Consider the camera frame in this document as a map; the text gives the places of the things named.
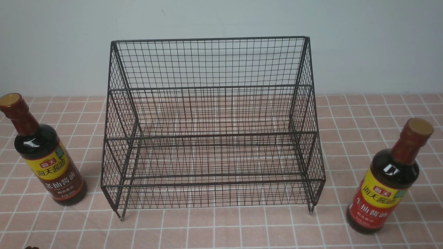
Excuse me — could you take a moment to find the soy sauce bottle red label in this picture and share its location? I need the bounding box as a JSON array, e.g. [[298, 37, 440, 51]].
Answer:
[[346, 118, 434, 234]]

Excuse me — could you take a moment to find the soy sauce bottle brown label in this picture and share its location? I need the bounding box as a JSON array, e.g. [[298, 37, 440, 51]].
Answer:
[[0, 93, 87, 206]]

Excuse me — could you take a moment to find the black wire mesh shelf rack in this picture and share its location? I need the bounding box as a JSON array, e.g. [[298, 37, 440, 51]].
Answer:
[[101, 36, 326, 219]]

